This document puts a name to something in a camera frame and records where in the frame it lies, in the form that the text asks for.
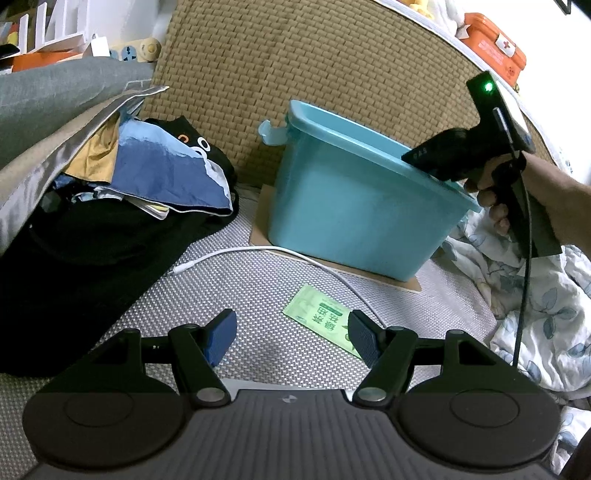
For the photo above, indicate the gold cloth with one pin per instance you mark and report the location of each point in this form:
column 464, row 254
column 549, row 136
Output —
column 94, row 157

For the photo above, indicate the teal plastic bin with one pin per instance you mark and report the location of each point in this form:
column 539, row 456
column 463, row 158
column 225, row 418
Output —
column 346, row 207

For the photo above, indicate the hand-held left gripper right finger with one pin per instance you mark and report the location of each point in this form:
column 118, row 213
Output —
column 364, row 341

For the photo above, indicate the person's right forearm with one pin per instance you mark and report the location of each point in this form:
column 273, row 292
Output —
column 563, row 203

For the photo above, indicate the person's right hand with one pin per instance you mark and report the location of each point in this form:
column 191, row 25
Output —
column 485, row 199

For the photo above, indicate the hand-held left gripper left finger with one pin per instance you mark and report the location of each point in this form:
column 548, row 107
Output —
column 221, row 337

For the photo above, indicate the yellow round toy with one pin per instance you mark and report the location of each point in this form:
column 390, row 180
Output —
column 150, row 48

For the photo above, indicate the green sachet packet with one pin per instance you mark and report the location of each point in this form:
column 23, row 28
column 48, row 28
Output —
column 318, row 314

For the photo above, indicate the blue cloth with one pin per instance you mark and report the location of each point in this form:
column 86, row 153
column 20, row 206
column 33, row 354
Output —
column 161, row 170

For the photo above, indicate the brown cardboard sheet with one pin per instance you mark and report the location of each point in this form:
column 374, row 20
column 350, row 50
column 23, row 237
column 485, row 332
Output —
column 261, row 226

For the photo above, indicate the brown woven rattan mat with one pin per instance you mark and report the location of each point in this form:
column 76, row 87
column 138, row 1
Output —
column 346, row 55

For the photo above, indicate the white charger plug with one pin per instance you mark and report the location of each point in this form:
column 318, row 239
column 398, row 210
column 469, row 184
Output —
column 99, row 47

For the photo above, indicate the silver grey satin pillow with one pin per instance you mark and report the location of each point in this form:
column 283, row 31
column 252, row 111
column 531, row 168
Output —
column 27, row 175

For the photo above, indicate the orange first aid box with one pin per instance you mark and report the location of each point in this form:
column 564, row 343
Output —
column 494, row 46

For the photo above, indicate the yellow plush toy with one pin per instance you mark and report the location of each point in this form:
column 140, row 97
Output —
column 418, row 7

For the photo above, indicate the white router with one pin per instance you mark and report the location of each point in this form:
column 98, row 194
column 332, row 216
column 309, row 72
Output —
column 55, row 41

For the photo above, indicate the leaf print blanket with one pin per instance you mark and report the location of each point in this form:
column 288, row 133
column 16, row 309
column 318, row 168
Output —
column 554, row 323

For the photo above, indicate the black printed cloth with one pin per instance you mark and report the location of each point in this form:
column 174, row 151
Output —
column 92, row 258

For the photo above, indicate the grey woven mat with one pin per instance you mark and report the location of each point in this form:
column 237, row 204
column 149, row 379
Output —
column 258, row 286

